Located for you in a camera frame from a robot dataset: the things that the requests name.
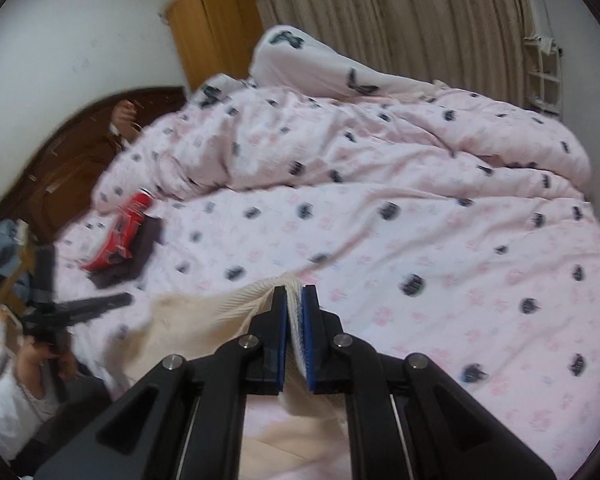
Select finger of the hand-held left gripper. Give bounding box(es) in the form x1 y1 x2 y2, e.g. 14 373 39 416
55 292 133 328
32 246 57 311

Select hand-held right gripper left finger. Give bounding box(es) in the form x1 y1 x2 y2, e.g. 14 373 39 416
32 285 288 480

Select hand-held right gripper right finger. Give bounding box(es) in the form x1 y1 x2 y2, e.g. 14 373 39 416
302 285 557 480

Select cream knit garment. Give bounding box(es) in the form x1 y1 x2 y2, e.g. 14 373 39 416
107 275 351 480

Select grey-blue clothes pile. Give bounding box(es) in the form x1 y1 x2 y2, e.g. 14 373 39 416
0 222 31 276

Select person's left hand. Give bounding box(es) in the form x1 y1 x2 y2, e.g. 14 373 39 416
17 337 78 386

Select dark brown cloth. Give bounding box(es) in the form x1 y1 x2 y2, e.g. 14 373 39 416
87 215 163 291

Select red jersey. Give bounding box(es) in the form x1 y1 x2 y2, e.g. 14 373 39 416
80 191 155 272

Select person's white shirt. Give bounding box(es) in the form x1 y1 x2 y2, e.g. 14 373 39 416
0 375 56 461

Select person's dark pants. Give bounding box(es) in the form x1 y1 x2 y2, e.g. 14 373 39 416
15 375 116 476

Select dark wooden headboard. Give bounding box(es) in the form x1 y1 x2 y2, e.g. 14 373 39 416
0 86 188 246

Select pink cat print bed sheet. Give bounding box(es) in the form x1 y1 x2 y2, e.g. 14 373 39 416
55 180 600 480

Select pink cat print duvet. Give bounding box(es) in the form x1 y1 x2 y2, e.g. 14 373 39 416
92 72 593 211

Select light wooden cabinet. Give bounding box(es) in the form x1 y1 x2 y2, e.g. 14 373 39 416
166 0 265 92

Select beige curtain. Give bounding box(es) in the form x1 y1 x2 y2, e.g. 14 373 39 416
202 0 536 108

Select white shelf rack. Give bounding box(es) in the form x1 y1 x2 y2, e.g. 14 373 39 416
522 35 566 121

